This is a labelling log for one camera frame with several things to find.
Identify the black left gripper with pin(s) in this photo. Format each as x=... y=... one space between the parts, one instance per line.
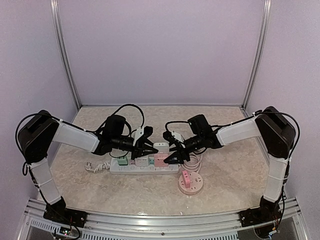
x=140 y=150

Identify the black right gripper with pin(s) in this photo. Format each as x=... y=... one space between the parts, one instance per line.
x=179 y=154

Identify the white small plug adapter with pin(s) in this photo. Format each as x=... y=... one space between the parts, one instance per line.
x=162 y=147

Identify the white cube adapter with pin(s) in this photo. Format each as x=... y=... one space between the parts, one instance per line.
x=142 y=161

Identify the pink cube socket adapter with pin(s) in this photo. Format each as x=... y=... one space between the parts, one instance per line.
x=159 y=160

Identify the green cube plug adapter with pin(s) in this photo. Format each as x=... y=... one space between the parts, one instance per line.
x=122 y=161

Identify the pink plug adapter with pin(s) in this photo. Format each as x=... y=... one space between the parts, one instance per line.
x=186 y=179

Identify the pink round socket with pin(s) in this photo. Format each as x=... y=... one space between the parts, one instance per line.
x=193 y=186

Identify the white multicolour power strip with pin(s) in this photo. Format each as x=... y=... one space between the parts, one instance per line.
x=132 y=169

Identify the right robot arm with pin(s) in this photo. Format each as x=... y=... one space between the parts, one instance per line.
x=279 y=132

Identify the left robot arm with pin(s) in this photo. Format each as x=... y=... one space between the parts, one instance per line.
x=42 y=129

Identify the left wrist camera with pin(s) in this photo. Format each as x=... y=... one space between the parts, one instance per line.
x=142 y=132

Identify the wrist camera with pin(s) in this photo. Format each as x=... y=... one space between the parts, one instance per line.
x=142 y=132
x=173 y=137

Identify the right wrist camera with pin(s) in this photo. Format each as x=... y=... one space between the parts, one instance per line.
x=173 y=137

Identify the white power strip cord plug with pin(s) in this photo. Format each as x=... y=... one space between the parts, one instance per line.
x=100 y=167

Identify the aluminium front frame rail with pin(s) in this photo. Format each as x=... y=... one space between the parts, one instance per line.
x=230 y=225

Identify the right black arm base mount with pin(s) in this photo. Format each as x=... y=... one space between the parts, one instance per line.
x=266 y=212

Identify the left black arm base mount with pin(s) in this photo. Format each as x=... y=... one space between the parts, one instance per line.
x=59 y=213

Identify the left aluminium corner post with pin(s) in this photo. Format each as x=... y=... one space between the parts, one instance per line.
x=54 y=6

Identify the aluminium corner post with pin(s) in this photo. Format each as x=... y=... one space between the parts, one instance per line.
x=54 y=6
x=258 y=53

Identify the right aluminium corner post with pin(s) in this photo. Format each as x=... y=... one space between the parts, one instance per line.
x=258 y=53

